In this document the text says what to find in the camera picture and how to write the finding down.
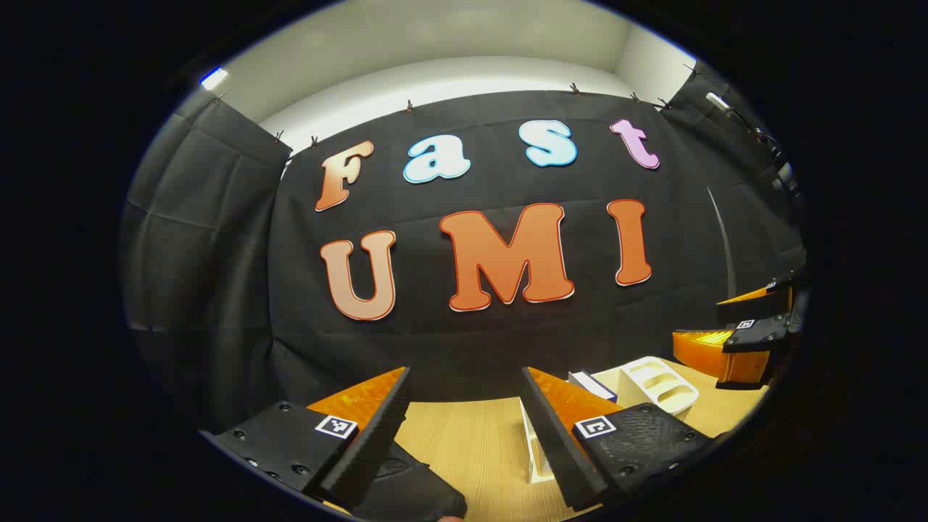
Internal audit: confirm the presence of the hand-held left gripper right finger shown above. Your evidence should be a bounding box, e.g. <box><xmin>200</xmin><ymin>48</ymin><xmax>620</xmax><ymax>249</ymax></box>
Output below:
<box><xmin>521</xmin><ymin>366</ymin><xmax>717</xmax><ymax>513</ymax></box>

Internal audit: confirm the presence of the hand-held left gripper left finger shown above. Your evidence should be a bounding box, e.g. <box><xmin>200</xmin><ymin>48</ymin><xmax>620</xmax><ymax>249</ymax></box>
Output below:
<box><xmin>207</xmin><ymin>366</ymin><xmax>413</xmax><ymax>510</ymax></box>

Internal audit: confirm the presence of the blue cover book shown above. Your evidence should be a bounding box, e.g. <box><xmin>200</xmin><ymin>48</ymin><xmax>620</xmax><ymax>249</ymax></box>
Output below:
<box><xmin>568</xmin><ymin>370</ymin><xmax>618</xmax><ymax>404</ymax></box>

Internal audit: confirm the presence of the black schoolbag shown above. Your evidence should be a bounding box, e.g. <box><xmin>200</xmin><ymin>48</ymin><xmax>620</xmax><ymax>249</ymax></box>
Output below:
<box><xmin>323</xmin><ymin>442</ymin><xmax>468</xmax><ymax>522</ymax></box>

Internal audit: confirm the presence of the white bookshelf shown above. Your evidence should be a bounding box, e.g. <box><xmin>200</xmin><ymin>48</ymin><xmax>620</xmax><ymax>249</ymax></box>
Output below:
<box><xmin>518</xmin><ymin>355</ymin><xmax>700</xmax><ymax>485</ymax></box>

